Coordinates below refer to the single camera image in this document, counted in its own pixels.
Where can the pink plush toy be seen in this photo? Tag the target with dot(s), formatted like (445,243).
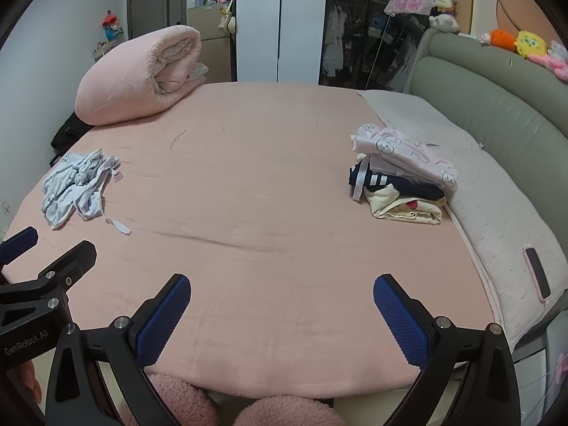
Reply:
(554,60)

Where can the white wardrobe door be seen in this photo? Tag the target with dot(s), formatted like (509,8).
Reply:
(279,22)

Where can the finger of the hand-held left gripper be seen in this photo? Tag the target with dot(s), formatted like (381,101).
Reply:
(20,242)
(75,257)

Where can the black bag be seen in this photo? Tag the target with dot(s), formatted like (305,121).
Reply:
(71,135)

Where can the person's left hand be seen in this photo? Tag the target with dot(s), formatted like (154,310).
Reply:
(31,381)

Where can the folded grey garment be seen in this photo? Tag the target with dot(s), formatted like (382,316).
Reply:
(390,167)

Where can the phone in pink case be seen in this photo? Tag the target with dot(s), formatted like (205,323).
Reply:
(538,273)

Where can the beige quilted blanket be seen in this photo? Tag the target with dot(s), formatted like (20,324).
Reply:
(483,195)

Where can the cream hanging bag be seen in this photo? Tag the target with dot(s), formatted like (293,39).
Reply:
(228,20)

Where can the white navy-trimmed t-shirt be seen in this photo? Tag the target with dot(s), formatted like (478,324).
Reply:
(66,206)

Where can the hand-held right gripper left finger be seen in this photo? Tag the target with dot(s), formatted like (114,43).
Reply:
(163,321)

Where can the pink bed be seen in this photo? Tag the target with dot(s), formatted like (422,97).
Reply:
(248,195)

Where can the red-hat doll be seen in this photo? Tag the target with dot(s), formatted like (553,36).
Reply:
(112,24)

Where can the brown door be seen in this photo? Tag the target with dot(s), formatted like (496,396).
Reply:
(155,0)

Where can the white fabric strip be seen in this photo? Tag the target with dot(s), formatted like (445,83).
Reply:
(119,227)

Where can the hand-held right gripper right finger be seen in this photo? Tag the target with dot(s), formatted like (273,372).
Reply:
(401,324)

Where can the person's right leg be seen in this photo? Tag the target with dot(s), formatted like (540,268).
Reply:
(288,412)

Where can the orange carrot plush toy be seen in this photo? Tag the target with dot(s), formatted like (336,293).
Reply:
(501,39)

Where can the yellow plush toy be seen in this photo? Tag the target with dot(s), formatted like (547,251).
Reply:
(530,43)

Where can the cream and purple plush toy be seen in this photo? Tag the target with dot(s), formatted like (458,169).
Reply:
(444,2)

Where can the beige cabinet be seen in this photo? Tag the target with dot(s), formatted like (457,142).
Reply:
(208,22)

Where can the pile of folded clothes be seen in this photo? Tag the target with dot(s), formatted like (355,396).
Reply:
(399,213)

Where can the white plush toy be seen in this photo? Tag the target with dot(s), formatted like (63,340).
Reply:
(443,22)

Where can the grey-green sofa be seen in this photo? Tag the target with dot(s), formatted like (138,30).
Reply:
(497,93)

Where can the folded pink printed garment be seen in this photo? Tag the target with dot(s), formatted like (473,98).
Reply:
(399,146)

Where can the glass-door wardrobe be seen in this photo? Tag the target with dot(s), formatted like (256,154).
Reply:
(359,35)

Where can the rolled pink quilt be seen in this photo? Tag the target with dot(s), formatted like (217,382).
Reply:
(120,80)

